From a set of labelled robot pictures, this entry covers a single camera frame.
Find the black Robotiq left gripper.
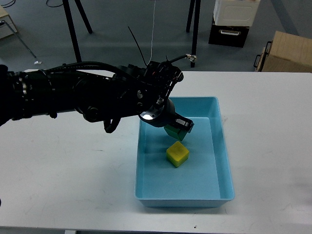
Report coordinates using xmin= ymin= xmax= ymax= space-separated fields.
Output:
xmin=139 ymin=99 xmax=194 ymax=133

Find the green cube block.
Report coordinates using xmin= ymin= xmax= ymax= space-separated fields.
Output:
xmin=164 ymin=124 xmax=188 ymax=141

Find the yellow cube block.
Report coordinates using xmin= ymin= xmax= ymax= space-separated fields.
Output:
xmin=166 ymin=141 xmax=190 ymax=168

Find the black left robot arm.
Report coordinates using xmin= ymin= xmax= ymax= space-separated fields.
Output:
xmin=0 ymin=60 xmax=194 ymax=133

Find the light blue plastic bin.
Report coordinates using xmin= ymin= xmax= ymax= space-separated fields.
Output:
xmin=135 ymin=96 xmax=236 ymax=209

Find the black table leg right pair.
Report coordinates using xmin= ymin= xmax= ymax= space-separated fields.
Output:
xmin=186 ymin=0 xmax=201 ymax=56

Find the black table leg pair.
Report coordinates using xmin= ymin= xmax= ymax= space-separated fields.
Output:
xmin=186 ymin=0 xmax=201 ymax=56
xmin=62 ymin=0 xmax=94 ymax=63

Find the black table leg left pair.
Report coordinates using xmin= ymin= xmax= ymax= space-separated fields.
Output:
xmin=62 ymin=0 xmax=94 ymax=63

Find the wooden desk with metal leg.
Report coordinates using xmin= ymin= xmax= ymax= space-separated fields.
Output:
xmin=0 ymin=5 xmax=37 ymax=59

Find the white cable on floor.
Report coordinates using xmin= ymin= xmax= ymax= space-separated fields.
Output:
xmin=149 ymin=0 xmax=156 ymax=63

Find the black storage box with handle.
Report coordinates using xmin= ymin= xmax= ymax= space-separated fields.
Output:
xmin=208 ymin=21 xmax=250 ymax=48

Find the wooden cabinet with black handles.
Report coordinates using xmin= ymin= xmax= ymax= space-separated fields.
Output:
xmin=253 ymin=31 xmax=312 ymax=73

